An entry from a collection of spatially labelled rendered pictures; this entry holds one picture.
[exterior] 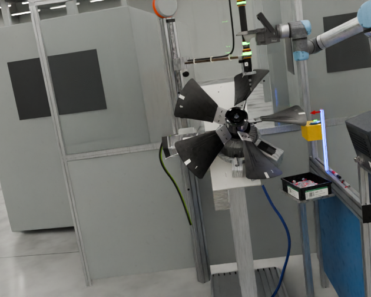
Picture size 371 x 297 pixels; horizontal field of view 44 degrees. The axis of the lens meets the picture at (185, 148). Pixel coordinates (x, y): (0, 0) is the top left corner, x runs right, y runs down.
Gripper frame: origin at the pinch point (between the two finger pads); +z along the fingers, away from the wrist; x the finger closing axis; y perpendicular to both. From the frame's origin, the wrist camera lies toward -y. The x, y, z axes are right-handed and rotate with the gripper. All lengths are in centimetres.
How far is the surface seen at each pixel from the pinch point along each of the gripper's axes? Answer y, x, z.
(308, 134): 60, 21, -34
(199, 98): 30.4, 7.5, 24.2
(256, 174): 67, -24, 2
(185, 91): 25.9, 11.6, 30.9
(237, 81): 25.4, 22.6, 2.0
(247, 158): 60, -19, 5
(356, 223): 91, -41, -38
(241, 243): 116, 8, 12
